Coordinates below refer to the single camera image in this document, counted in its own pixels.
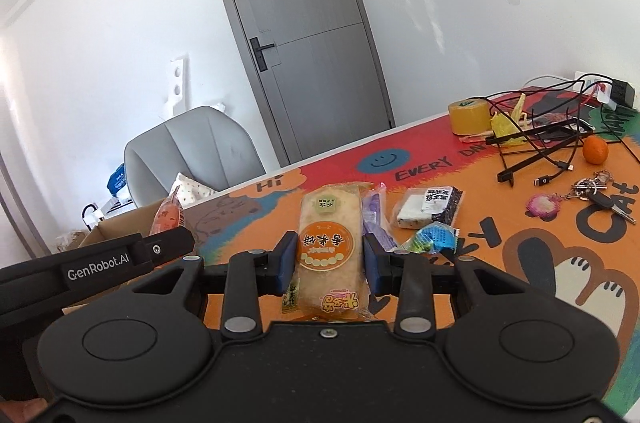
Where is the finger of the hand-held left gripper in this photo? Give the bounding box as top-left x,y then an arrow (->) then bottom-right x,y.
141,226 -> 196,265

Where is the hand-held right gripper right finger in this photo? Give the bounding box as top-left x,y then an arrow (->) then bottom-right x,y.
363,233 -> 551,340

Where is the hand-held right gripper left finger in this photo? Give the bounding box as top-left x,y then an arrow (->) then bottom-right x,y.
117,230 -> 301,340

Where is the orange red snack packet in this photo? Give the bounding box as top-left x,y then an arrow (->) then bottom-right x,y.
149,196 -> 187,234

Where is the orange rice cracker packet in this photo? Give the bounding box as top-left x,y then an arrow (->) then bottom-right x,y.
287,180 -> 373,321

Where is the purple snack packet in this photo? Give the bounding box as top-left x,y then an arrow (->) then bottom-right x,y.
361,183 -> 401,254

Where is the brown cardboard box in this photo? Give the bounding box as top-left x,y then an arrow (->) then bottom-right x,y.
62,202 -> 171,311

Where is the brown floor carton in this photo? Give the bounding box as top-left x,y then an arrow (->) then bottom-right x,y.
55,230 -> 88,251

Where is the white dotted pillow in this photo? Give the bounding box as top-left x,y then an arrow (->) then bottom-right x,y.
170,173 -> 218,209

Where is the small blue snack packet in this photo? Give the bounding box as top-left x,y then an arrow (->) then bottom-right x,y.
400,223 -> 460,256

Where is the black shoe rack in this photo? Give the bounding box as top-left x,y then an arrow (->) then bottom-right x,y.
81,198 -> 136,229

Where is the black and white snack packet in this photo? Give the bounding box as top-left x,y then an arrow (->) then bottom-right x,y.
392,187 -> 465,229

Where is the blue plastic bag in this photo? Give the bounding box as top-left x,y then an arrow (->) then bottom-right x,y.
107,163 -> 130,199

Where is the grey chair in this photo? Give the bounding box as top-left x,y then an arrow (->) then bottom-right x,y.
124,106 -> 267,209

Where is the yellow tape roll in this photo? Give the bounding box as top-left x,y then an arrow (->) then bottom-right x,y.
448,99 -> 493,136

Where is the yellow clip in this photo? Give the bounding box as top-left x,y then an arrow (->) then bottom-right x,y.
490,93 -> 531,146

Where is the grey door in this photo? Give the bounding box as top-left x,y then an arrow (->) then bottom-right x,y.
202,0 -> 396,166

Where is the bunch of keys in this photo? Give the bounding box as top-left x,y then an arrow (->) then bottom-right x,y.
565,170 -> 638,224

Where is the mandarin orange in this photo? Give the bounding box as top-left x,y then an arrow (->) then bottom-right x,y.
582,136 -> 610,165

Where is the white power strip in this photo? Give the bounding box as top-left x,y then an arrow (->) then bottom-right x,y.
572,70 -> 636,109

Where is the black charger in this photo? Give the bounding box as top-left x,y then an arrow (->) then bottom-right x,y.
607,79 -> 636,108

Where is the pink keychain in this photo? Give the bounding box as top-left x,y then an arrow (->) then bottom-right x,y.
525,192 -> 560,220

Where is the black wire stand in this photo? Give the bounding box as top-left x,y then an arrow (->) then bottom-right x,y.
487,76 -> 640,186

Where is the black usb cable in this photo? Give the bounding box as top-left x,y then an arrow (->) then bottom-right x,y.
532,143 -> 586,188

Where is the black door handle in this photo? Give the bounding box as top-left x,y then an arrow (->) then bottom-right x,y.
249,37 -> 276,71

